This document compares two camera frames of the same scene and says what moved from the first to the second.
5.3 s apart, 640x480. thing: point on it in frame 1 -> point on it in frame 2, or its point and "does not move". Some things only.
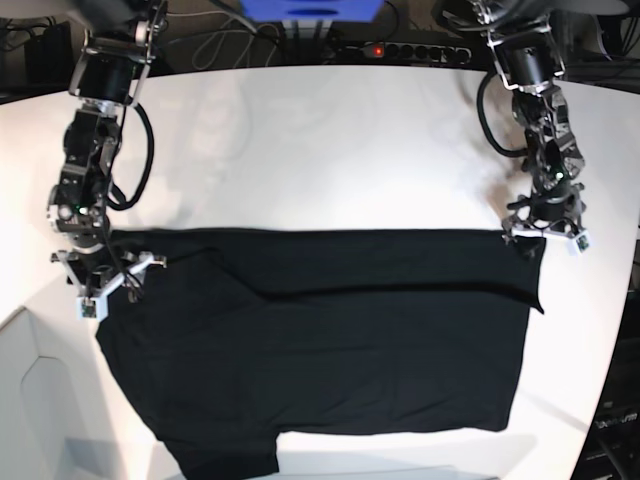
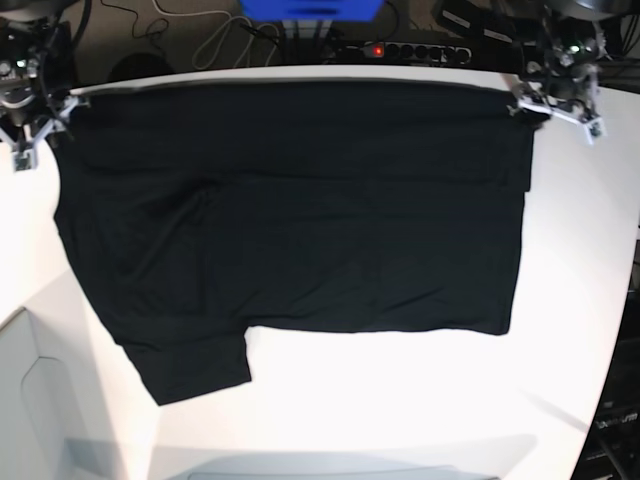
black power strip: (409, 52) does not move
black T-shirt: (248, 334) -> (196, 212)
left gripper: (95, 269) -> (29, 108)
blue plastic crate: (314, 10) does not move
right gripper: (553, 210) -> (567, 88)
